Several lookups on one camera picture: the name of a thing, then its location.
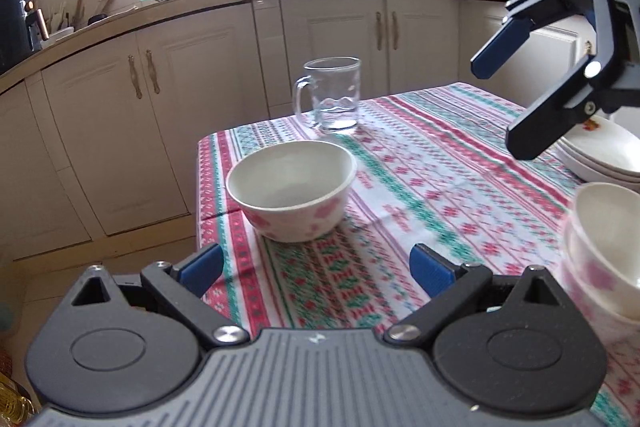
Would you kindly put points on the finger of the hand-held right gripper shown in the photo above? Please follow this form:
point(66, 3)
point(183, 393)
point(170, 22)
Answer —
point(500, 49)
point(550, 117)

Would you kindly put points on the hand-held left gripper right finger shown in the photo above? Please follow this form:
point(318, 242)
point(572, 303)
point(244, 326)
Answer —
point(432, 272)

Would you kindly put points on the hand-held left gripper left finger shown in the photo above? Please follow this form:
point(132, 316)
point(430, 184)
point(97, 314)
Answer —
point(200, 269)

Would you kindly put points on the stack of white plates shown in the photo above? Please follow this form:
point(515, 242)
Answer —
point(610, 142)

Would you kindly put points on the white fruit-print plate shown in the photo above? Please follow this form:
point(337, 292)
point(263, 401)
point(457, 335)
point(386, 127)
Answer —
point(625, 179)
point(625, 188)

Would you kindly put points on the white pink-flower bowl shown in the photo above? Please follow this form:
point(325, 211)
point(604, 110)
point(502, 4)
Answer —
point(615, 332)
point(610, 232)
point(290, 179)

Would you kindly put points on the red green patterned tablecloth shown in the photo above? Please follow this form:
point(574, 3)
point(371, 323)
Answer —
point(400, 187)

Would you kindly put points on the cream kitchen cabinet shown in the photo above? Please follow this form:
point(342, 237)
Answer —
point(100, 147)

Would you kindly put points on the clear glass mug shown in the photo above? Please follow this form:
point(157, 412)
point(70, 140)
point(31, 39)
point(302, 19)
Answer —
point(332, 97)

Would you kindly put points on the black kitchen appliance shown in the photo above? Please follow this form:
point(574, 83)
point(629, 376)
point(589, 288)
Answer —
point(14, 32)

